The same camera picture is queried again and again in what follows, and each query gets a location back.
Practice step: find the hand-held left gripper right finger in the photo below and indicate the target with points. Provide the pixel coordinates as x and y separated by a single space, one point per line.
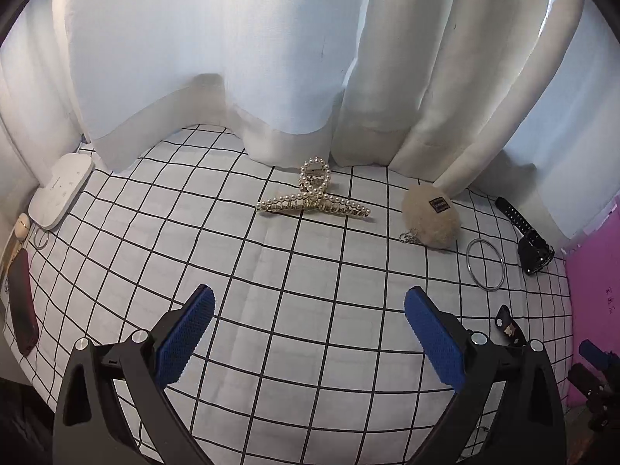
433 334

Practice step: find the black wristwatch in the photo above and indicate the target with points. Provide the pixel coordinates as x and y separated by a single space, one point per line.
533 252

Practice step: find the dark red case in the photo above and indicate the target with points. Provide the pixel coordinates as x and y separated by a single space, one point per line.
22 310

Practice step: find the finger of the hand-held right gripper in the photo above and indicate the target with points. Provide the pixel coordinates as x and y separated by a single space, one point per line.
588 387
592 350

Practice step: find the pearl hair claw clip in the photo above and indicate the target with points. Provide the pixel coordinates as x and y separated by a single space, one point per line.
315 201

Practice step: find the white flat device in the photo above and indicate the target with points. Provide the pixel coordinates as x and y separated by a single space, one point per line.
60 189

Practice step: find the silver bangle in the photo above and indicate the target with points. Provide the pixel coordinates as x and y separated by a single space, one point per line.
468 259

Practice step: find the black floral hair clip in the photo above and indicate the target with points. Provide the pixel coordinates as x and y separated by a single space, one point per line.
506 324

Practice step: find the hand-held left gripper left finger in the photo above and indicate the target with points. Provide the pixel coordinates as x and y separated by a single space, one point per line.
186 334

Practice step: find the pink plastic bin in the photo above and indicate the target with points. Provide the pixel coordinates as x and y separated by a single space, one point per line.
596 310

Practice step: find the white checked bedsheet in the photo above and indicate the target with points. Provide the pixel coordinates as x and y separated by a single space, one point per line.
290 300

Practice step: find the beige rounded object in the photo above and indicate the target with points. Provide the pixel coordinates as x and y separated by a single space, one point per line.
22 225

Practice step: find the white sheer curtain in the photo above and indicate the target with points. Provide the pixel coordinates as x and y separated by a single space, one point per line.
218 58

